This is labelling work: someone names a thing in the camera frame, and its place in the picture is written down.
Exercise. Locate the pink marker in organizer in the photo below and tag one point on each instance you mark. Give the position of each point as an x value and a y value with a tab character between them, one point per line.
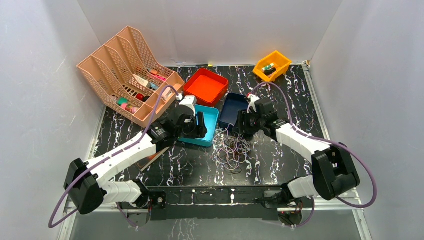
156	74

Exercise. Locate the cyan square tray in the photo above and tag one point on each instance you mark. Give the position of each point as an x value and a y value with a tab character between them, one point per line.
211	115

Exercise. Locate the black tube in bin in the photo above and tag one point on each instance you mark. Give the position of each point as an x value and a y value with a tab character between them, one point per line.
270	71

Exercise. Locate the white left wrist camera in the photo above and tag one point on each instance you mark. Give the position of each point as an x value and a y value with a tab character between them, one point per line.
189	102

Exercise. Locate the peach plastic file organizer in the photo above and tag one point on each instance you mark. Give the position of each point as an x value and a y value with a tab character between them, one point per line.
109	71

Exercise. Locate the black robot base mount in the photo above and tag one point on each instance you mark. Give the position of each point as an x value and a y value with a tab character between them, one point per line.
268	203

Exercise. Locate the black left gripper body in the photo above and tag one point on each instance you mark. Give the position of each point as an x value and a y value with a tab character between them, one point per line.
200	124

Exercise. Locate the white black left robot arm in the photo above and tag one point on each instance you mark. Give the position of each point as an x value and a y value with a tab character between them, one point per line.
88	183

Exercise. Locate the three days to see book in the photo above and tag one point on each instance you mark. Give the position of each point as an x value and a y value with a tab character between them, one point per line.
147	161

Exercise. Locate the red ball in organizer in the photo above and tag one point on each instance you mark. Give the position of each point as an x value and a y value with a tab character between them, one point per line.
140	97

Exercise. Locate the red square tray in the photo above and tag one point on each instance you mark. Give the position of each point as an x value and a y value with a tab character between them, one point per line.
207	86

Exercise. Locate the green white tube in bin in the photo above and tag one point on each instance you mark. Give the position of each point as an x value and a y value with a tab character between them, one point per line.
267	67

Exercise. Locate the white box in organizer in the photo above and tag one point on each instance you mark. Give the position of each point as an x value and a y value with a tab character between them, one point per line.
142	81

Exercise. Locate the green pink tape rolls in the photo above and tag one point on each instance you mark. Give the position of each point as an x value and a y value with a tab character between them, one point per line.
126	105

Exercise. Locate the yellow plastic bin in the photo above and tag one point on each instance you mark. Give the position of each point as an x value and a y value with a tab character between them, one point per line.
282	64

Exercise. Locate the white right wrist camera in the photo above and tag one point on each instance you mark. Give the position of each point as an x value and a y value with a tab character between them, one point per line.
251	99

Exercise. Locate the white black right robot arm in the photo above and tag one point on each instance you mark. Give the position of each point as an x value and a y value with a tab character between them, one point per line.
333	170

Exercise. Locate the navy blue square tray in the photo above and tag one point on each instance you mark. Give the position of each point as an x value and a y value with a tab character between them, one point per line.
229	112

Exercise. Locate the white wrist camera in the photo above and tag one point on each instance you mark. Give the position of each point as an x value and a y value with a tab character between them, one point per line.
189	102
251	99

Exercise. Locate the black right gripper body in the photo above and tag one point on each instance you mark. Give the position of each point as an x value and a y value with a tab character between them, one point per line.
252	122

